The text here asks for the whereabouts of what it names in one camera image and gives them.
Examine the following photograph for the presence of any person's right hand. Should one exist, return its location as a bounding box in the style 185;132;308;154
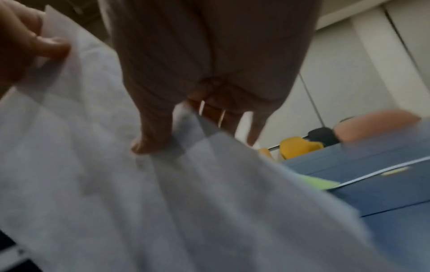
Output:
98;0;321;155

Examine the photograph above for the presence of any green paper sheet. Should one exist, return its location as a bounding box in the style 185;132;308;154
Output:
296;174;340;192

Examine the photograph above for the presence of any yellow chair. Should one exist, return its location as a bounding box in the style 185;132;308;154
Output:
279;136;325;160

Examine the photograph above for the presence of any white paper sheet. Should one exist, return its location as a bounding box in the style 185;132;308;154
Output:
331;156;430;190

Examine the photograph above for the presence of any white cloth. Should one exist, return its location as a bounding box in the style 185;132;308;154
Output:
0;4;405;272

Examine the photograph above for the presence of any person's left hand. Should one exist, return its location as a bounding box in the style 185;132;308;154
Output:
0;0;72;92

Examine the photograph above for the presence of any pink rounded object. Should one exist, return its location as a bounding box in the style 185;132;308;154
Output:
333;108;422;145

